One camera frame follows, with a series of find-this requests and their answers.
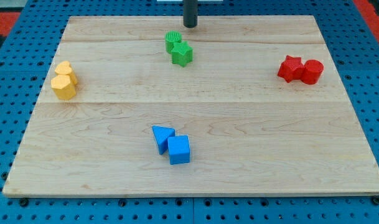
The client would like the red cylinder block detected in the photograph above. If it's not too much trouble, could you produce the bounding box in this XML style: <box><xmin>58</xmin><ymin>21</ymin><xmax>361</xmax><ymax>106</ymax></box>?
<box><xmin>301</xmin><ymin>59</ymin><xmax>324</xmax><ymax>85</ymax></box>

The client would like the yellow hexagon block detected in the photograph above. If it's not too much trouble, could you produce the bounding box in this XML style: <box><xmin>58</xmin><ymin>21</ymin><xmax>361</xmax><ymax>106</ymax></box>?
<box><xmin>51</xmin><ymin>75</ymin><xmax>77</xmax><ymax>100</ymax></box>

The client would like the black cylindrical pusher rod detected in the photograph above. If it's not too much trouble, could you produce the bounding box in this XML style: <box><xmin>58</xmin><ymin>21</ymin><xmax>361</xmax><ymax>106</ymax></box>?
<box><xmin>183</xmin><ymin>0</ymin><xmax>198</xmax><ymax>28</ymax></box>

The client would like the blue triangle block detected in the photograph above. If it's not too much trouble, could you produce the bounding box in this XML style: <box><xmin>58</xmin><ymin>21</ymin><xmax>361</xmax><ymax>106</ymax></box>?
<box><xmin>152</xmin><ymin>126</ymin><xmax>175</xmax><ymax>155</ymax></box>

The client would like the blue cube block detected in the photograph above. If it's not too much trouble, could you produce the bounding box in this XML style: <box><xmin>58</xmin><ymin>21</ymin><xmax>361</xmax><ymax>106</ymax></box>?
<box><xmin>167</xmin><ymin>135</ymin><xmax>190</xmax><ymax>165</ymax></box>

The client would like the green cylinder block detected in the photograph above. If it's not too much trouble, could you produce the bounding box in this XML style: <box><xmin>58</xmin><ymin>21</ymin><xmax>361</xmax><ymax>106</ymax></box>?
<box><xmin>164</xmin><ymin>30</ymin><xmax>182</xmax><ymax>54</ymax></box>

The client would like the green star block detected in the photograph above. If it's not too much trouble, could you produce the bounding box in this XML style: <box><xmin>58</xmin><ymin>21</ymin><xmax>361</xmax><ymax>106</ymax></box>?
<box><xmin>171</xmin><ymin>41</ymin><xmax>193</xmax><ymax>67</ymax></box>

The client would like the light wooden board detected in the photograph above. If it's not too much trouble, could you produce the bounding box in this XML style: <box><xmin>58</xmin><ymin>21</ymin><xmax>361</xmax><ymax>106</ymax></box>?
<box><xmin>2</xmin><ymin>16</ymin><xmax>379</xmax><ymax>198</ymax></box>

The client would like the red star block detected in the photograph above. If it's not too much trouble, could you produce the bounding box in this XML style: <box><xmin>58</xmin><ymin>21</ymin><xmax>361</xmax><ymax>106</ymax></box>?
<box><xmin>277</xmin><ymin>55</ymin><xmax>304</xmax><ymax>83</ymax></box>

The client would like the yellow heart block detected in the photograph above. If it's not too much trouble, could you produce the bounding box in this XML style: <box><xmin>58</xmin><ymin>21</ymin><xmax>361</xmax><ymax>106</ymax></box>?
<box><xmin>54</xmin><ymin>61</ymin><xmax>78</xmax><ymax>85</ymax></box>

